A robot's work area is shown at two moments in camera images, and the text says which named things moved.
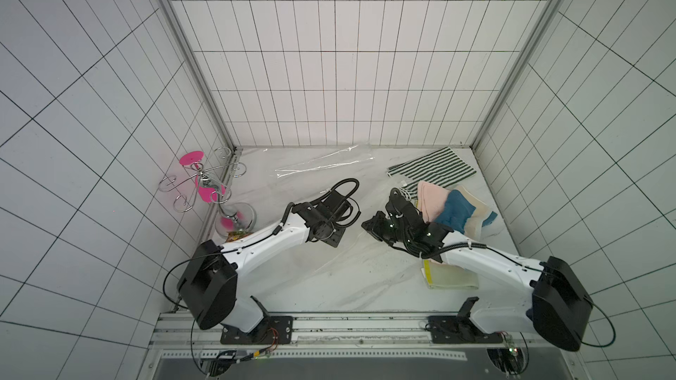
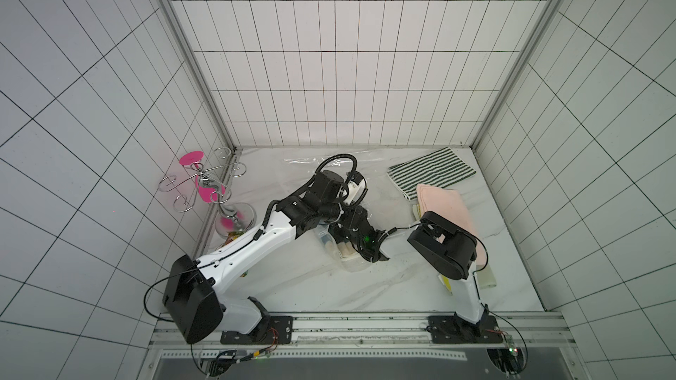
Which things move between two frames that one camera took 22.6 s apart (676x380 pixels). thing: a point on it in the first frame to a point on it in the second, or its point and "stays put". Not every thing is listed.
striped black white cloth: (444, 168) stays put
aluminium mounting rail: (199, 337) stays put
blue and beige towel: (465, 213) to (345, 250)
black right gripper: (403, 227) to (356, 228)
